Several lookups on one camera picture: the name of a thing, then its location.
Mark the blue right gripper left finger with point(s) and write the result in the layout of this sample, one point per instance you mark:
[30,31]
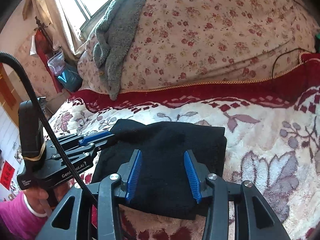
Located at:
[129,173]

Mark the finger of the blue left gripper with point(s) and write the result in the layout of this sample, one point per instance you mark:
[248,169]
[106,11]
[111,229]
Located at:
[89,138]

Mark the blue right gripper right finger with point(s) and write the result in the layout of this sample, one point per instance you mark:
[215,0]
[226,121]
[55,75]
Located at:
[197,174]

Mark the black pants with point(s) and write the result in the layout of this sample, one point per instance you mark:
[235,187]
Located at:
[163,187]

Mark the left forearm pink sleeve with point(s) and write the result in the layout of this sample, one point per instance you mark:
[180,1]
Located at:
[19,220]

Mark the person's left hand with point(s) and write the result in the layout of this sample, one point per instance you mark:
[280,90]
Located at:
[36,196]

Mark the teal bag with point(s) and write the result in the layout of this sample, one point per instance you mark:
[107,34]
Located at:
[70,78]

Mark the clear plastic bag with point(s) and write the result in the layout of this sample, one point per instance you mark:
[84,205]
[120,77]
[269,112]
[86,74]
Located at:
[57,63]

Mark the grey fleece garment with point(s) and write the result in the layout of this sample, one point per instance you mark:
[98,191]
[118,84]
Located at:
[115,33]

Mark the beige window curtain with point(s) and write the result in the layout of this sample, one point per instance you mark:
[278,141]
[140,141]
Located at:
[63,19]

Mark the beige floral quilt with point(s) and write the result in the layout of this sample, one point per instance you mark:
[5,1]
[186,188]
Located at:
[185,41]

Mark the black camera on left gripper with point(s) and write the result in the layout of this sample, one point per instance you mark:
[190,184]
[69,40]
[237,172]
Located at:
[33,145]

